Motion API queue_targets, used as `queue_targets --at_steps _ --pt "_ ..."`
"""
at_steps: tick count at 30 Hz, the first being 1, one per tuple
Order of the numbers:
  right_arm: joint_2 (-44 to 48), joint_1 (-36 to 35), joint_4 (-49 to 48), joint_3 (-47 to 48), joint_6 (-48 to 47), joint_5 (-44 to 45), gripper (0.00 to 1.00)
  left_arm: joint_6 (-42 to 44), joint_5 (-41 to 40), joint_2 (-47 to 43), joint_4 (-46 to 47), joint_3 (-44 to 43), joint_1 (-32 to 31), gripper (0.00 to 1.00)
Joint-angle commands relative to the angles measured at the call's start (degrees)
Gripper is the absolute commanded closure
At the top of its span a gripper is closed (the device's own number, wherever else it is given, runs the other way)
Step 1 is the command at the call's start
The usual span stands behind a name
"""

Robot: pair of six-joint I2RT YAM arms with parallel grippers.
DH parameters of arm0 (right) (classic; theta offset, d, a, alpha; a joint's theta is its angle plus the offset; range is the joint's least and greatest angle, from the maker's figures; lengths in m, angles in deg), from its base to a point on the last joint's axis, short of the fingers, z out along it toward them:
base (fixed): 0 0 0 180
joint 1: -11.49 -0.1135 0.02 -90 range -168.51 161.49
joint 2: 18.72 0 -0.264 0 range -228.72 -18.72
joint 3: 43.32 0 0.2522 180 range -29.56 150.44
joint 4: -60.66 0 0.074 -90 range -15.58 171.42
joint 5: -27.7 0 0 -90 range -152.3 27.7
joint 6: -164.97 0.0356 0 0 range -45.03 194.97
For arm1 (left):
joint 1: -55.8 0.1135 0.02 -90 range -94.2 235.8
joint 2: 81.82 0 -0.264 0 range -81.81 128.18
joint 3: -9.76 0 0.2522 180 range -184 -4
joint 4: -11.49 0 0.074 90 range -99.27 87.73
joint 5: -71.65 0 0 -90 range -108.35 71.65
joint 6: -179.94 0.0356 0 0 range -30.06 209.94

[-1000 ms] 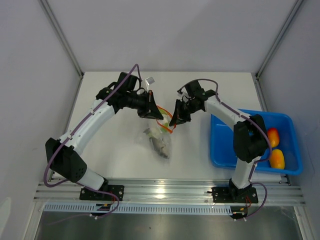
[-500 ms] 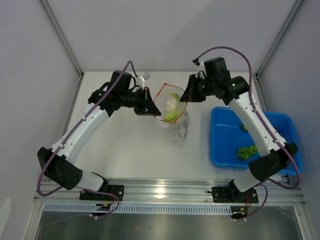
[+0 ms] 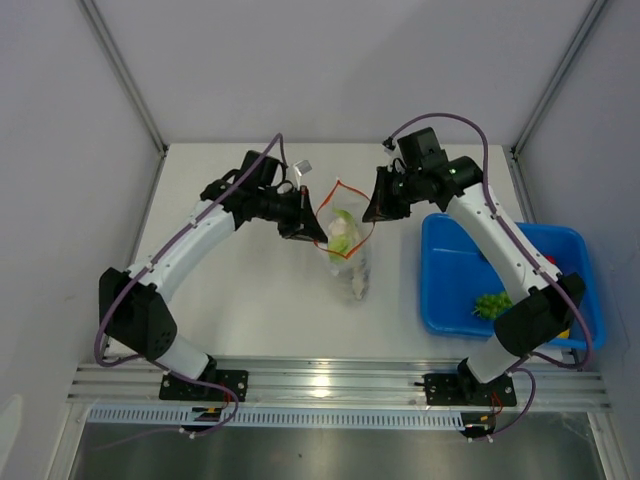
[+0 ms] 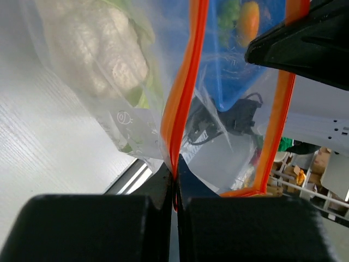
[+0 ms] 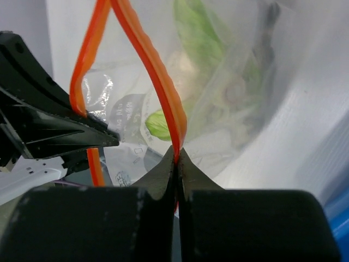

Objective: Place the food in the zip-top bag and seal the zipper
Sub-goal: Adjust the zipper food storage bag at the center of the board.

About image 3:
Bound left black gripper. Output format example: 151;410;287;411
256;186;327;244

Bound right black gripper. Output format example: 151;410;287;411
362;166;422;224

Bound aluminium mounting rail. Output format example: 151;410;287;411
67;357;612;413

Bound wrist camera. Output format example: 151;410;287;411
382;127;448;172
292;160;312;186

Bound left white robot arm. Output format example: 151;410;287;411
98;150;327;400

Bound blue plastic tray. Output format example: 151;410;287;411
419;213;607;349

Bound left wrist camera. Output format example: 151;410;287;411
292;160;312;186

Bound white toy cauliflower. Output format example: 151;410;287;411
327;209;361;256

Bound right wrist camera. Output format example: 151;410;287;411
382;127;448;172

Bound clear zip bag orange zipper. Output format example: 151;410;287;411
315;179;375;303

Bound grey toy fish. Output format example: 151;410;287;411
345;263;370;301

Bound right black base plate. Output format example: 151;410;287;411
414;373;517;407

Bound aluminium frame post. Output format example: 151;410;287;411
510;0;611;160
76;0;168;154

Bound right aluminium frame post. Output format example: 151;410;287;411
510;0;611;160

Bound left aluminium frame post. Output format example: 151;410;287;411
76;0;168;154

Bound white slotted cable duct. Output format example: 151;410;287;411
88;405;465;431

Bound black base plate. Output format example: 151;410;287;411
159;369;249;402
414;373;517;407

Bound green toy grapes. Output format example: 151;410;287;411
472;291;512;321

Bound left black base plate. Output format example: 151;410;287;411
159;369;249;402

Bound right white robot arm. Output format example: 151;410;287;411
362;154;587;404

